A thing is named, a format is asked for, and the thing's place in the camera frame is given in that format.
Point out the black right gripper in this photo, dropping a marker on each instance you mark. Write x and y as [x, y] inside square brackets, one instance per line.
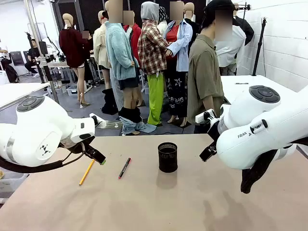
[213, 131]

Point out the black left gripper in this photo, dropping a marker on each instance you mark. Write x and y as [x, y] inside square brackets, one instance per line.
[72, 144]

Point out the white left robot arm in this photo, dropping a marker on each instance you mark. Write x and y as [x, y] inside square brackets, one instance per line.
[36, 134]

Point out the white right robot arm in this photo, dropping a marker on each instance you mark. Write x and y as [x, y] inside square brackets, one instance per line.
[255, 134]

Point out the black mesh pen holder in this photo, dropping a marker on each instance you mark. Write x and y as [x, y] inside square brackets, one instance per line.
[167, 158]

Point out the dark pen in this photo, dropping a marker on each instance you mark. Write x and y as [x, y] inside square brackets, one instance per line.
[241, 83]

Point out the white side table with pen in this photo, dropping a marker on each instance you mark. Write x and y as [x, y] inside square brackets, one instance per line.
[264, 83]

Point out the yellow pencil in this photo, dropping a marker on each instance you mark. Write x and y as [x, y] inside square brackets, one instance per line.
[86, 172]

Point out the black marker with pink cap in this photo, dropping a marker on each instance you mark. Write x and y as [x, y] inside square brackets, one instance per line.
[124, 168]

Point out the black sleeve of right arm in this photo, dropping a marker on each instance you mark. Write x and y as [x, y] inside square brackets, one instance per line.
[257, 173]

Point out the black fuzzy boots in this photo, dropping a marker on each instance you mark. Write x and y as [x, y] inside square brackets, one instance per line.
[109, 101]

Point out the person in olive shirt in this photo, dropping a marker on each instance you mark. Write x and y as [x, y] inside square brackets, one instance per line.
[204, 79]

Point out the standing person in dark clothes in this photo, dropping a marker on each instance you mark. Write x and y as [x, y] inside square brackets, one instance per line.
[88, 55]

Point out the mannequin in teal fleece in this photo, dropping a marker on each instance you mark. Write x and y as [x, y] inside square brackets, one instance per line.
[120, 53]

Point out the mannequin in cream jacket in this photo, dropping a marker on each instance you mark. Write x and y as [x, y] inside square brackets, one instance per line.
[99, 48]

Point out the mannequin in maroon shirt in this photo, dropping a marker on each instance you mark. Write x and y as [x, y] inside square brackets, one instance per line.
[72, 48]

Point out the mannequin in light blue shirt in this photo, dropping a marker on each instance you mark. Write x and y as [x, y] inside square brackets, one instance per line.
[180, 48]

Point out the mannequin in plaid shirt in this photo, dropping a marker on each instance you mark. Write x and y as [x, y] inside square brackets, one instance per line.
[152, 53]

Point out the seated person in black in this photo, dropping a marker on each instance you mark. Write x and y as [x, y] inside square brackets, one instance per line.
[32, 57]

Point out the black tripod stand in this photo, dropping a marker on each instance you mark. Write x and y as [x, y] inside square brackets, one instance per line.
[260, 48]

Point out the mannequin in red jacket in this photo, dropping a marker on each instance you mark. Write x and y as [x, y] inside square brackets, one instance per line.
[136, 36]

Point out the mannequin in black top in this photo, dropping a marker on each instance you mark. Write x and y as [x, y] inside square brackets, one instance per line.
[191, 21]

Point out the mannequin in patterned black hood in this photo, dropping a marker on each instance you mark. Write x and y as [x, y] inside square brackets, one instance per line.
[163, 16]

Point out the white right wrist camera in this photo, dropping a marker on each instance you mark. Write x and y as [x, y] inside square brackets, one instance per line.
[202, 117]

